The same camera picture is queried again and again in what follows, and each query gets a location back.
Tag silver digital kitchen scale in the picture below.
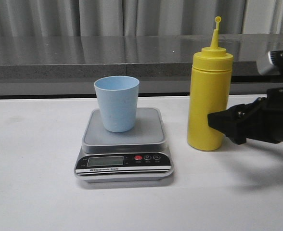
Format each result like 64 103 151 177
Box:
74 107 174 183

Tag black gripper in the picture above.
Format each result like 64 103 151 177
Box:
207 88 283 145

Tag light blue plastic cup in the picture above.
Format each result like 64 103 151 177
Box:
94 76 140 132

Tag yellow squeeze bottle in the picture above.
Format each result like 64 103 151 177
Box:
187 16 233 151

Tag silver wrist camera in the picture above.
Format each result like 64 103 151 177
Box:
256 50 283 82

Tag grey stone countertop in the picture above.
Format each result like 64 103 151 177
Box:
0 33 283 80

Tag grey pleated curtain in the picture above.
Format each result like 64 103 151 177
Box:
0 0 283 37

